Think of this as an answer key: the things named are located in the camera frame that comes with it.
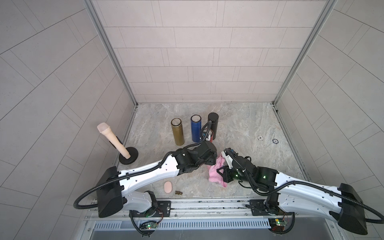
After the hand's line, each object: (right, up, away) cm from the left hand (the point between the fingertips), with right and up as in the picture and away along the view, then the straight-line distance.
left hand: (215, 154), depth 75 cm
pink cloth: (-1, -10, -3) cm, 10 cm away
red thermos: (-2, +8, -2) cm, 9 cm away
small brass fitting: (-19, -20, 0) cm, 27 cm away
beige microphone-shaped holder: (-45, -1, +1) cm, 45 cm away
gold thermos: (-20, +14, +4) cm, 25 cm away
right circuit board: (+28, -31, -7) cm, 42 cm away
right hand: (0, -9, -1) cm, 9 cm away
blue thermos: (-10, +13, +6) cm, 18 cm away
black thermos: (0, +18, +8) cm, 20 cm away
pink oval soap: (-24, -17, +1) cm, 30 cm away
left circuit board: (-31, -29, -10) cm, 43 cm away
